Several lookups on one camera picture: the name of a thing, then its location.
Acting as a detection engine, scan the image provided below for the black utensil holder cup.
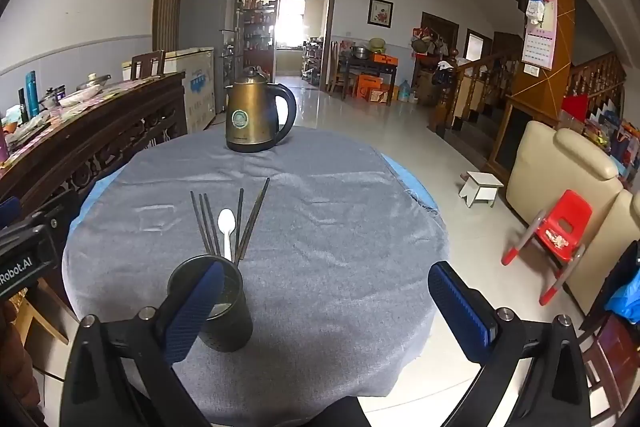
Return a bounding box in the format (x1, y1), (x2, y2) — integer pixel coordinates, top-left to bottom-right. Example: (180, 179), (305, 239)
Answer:
(167, 256), (253, 352)

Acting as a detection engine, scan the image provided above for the dark chopstick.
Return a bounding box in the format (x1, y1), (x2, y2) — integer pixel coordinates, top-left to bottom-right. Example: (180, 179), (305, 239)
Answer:
(203, 193), (221, 257)
(190, 191), (213, 256)
(235, 178), (270, 265)
(198, 193), (220, 256)
(233, 187), (244, 263)

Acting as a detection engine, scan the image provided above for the white plastic spoon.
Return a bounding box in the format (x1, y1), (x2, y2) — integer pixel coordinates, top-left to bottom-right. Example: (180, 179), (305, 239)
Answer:
(217, 208), (235, 261)

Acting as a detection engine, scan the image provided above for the person's left hand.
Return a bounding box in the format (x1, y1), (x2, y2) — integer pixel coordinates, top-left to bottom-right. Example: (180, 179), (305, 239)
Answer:
(1, 301), (40, 410)

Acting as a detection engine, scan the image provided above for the dark carved wooden sideboard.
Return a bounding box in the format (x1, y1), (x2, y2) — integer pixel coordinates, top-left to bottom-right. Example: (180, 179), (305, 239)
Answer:
(1, 72), (186, 213)

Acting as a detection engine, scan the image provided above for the red child chair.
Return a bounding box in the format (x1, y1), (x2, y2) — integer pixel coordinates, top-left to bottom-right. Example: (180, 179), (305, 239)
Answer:
(501, 190), (592, 306)

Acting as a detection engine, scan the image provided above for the grey table cloth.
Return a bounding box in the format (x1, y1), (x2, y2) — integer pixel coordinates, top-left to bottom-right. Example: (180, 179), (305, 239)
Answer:
(62, 128), (449, 401)

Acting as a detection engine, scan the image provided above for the small white stool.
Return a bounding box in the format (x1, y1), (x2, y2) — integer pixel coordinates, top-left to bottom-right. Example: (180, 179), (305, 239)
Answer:
(459, 171), (503, 208)

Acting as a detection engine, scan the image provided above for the teal thermos bottle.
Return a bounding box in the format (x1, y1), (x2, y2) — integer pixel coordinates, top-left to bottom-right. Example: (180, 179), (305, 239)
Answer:
(25, 70), (40, 119)

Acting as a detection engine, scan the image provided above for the cream leather sofa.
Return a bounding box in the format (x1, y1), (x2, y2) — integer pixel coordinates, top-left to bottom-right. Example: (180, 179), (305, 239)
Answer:
(502, 120), (639, 311)

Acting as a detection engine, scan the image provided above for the brass electric kettle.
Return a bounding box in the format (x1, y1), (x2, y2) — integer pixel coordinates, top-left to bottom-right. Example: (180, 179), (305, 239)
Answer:
(226, 66), (297, 153)

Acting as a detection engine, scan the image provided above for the wooden stair railing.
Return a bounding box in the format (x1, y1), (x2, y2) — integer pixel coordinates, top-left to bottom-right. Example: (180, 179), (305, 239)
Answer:
(430, 48), (520, 136)

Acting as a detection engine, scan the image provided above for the white chest freezer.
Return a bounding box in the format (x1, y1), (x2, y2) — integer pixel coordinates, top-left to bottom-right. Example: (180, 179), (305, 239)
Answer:
(122, 48), (216, 138)

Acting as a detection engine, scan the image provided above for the dark wooden side table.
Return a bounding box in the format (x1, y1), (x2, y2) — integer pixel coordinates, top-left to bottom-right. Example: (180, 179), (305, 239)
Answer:
(336, 53), (399, 106)

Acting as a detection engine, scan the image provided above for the grey refrigerator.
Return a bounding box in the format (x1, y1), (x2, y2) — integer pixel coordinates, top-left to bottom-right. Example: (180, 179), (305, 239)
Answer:
(178, 0), (243, 114)

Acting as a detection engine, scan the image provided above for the wall calendar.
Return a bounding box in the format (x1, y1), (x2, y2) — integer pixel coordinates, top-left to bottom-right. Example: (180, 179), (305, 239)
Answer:
(522, 0), (559, 70)

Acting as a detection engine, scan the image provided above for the framed wall picture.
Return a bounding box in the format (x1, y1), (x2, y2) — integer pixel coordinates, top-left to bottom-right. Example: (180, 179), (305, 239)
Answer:
(367, 0), (394, 28)

